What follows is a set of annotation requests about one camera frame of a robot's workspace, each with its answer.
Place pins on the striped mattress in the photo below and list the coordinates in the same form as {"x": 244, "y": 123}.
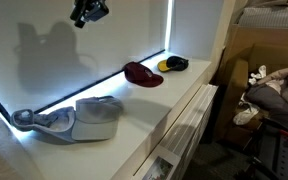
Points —
{"x": 277, "y": 16}

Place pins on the dark red baseball cap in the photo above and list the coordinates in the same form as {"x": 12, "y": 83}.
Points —
{"x": 140, "y": 75}

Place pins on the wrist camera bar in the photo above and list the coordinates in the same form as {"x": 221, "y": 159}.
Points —
{"x": 99, "y": 13}

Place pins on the white crumpled cloth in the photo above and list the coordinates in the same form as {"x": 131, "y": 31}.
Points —
{"x": 245, "y": 113}
{"x": 259, "y": 73}

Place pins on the black metal cart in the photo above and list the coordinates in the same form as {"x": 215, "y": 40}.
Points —
{"x": 277, "y": 156}

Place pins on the navy cap with yellow brim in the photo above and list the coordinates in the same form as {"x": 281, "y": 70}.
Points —
{"x": 175, "y": 63}

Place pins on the white roller blind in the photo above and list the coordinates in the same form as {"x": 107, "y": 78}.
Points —
{"x": 117, "y": 36}

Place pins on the white baseball cap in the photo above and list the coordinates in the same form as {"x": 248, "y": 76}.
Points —
{"x": 95, "y": 120}

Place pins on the white radiator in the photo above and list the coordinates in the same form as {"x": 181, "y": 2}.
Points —
{"x": 190, "y": 123}

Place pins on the grey clothes pile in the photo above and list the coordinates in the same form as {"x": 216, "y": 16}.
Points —
{"x": 277, "y": 93}

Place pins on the black blind bottom rail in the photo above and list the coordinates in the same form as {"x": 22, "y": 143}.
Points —
{"x": 97, "y": 80}

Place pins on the printed photo sheet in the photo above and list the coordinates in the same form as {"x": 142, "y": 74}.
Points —
{"x": 159, "y": 168}

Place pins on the light blue baseball cap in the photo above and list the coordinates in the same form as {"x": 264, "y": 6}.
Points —
{"x": 47, "y": 125}

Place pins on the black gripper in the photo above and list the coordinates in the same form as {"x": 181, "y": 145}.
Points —
{"x": 90, "y": 6}

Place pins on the large brown cardboard box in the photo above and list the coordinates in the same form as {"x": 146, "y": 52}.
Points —
{"x": 237, "y": 66}

